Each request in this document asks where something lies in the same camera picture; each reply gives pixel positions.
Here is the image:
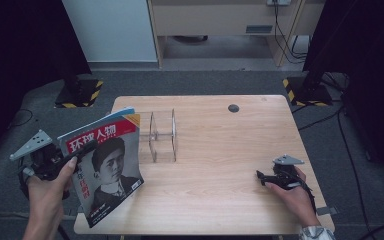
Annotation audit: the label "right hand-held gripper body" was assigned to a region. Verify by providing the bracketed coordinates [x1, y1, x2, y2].
[269, 154, 305, 191]

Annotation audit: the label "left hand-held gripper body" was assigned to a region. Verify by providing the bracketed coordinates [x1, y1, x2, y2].
[9, 129, 68, 183]

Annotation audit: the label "blue-edged magazine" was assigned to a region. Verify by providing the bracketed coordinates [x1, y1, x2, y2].
[57, 106, 136, 141]

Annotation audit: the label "magazine with portrait cover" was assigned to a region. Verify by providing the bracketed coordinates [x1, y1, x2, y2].
[65, 113, 145, 229]

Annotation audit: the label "person's right hand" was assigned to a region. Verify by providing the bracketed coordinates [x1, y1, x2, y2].
[264, 167, 321, 228]

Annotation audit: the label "person's left hand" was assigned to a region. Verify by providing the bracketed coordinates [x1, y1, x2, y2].
[26, 157, 79, 225]

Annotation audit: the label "grey tape strip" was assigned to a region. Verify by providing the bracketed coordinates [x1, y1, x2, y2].
[315, 206, 338, 217]

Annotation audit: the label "striped stand base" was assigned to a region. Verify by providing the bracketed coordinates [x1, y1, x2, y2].
[282, 75, 334, 108]
[54, 77, 104, 109]

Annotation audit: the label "clear acrylic file rack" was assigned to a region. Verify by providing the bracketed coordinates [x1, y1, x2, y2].
[136, 108, 178, 164]

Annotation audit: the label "black curtain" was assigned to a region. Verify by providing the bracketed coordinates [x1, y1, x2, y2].
[0, 0, 93, 164]
[302, 0, 384, 183]

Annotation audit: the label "white cabinet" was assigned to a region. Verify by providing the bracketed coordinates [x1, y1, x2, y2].
[61, 0, 158, 64]

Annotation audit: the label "light wooden desk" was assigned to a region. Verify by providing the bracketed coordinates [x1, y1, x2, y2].
[146, 0, 326, 69]

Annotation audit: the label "white power strip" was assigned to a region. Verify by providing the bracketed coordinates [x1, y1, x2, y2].
[266, 0, 293, 7]

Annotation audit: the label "thin black floor cable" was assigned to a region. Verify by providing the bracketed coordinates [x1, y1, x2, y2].
[7, 108, 35, 130]

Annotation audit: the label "black hanging cables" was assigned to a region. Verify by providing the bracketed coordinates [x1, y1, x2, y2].
[272, 3, 311, 65]

